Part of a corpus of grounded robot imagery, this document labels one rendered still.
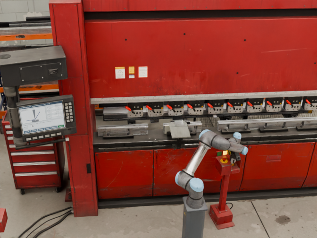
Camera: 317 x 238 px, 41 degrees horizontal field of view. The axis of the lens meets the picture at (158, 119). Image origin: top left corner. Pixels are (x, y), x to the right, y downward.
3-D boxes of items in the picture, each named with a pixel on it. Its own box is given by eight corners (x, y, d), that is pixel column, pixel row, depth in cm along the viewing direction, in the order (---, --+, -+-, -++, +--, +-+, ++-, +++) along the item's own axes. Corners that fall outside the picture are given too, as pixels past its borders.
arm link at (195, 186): (196, 201, 350) (197, 188, 343) (184, 192, 358) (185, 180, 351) (205, 194, 357) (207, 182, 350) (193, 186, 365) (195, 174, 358)
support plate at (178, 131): (171, 138, 406) (171, 137, 406) (168, 123, 428) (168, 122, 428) (190, 137, 408) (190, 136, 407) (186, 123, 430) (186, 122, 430)
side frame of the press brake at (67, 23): (74, 217, 451) (48, 3, 329) (78, 167, 523) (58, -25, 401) (97, 216, 454) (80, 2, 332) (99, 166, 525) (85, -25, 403)
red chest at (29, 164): (17, 199, 474) (1, 123, 421) (24, 170, 517) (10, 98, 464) (62, 196, 479) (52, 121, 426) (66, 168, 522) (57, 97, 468)
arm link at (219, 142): (226, 139, 347) (250, 146, 386) (215, 134, 354) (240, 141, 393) (220, 152, 349) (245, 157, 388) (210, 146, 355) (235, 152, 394)
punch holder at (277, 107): (266, 112, 430) (268, 97, 421) (263, 107, 437) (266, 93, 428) (280, 111, 431) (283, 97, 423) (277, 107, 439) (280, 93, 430)
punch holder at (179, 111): (168, 115, 420) (168, 101, 411) (167, 111, 427) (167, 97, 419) (183, 115, 422) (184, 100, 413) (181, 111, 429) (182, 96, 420)
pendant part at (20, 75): (15, 157, 359) (-3, 64, 314) (13, 140, 379) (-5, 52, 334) (75, 145, 374) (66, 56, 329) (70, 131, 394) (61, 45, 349)
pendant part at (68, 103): (23, 143, 352) (16, 105, 333) (21, 135, 362) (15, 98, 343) (77, 133, 366) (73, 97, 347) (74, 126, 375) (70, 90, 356)
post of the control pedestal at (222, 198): (220, 211, 446) (225, 171, 418) (218, 208, 451) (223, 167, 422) (224, 210, 448) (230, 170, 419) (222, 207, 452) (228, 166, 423)
